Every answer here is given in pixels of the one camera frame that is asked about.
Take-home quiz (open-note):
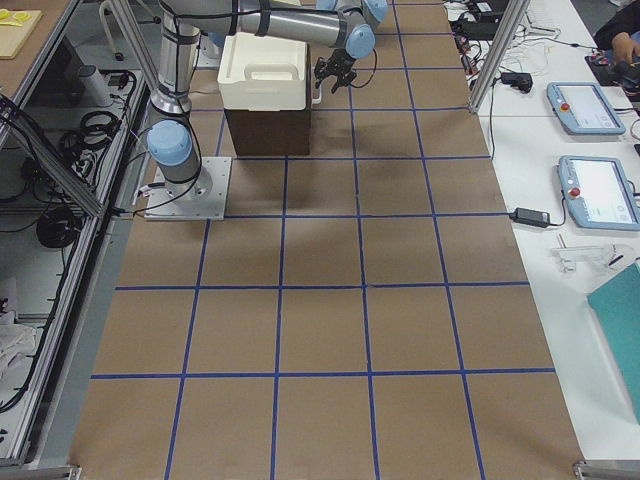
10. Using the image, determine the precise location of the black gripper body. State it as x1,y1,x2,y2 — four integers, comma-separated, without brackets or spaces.
315,49,357,80

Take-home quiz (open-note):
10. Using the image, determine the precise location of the dark wooden drawer cabinet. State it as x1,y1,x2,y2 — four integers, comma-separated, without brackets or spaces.
224,108,311,157

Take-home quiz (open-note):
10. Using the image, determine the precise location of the person hand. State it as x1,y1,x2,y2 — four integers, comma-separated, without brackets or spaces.
611,32,639,64

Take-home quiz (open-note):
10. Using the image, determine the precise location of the white plastic storage box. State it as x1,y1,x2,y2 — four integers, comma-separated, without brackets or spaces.
217,32,307,111

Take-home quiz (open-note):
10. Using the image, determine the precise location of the grey cylinder speaker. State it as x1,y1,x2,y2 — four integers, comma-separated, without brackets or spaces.
77,65,113,107

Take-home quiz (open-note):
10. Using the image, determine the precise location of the black power adapter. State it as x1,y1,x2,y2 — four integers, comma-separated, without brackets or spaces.
509,207,551,228

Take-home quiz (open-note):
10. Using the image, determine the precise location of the upper teach pendant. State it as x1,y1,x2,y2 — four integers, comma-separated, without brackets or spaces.
546,82,626,135

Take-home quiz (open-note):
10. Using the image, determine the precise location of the teach pendant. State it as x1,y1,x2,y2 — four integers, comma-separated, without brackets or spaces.
557,155,639,231
546,82,626,135

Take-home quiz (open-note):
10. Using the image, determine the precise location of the lower teach pendant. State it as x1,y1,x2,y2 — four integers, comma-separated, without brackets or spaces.
557,155,639,231

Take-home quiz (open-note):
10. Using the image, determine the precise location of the wooden board with yellow pieces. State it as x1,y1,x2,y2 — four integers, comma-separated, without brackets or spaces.
0,8,43,60

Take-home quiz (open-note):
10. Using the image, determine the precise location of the clear acrylic part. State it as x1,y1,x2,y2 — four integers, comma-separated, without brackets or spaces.
550,235,639,273

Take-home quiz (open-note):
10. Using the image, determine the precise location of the teal foam board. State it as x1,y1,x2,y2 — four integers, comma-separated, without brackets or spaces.
587,262,639,421

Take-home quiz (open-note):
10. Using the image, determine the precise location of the white crumpled cloth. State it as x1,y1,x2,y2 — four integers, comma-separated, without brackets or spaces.
0,277,37,396

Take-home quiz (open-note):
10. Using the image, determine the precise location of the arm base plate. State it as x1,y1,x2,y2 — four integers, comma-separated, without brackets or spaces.
144,157,232,221

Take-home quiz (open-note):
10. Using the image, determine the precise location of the aluminium frame post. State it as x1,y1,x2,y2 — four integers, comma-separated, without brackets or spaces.
468,0,530,114

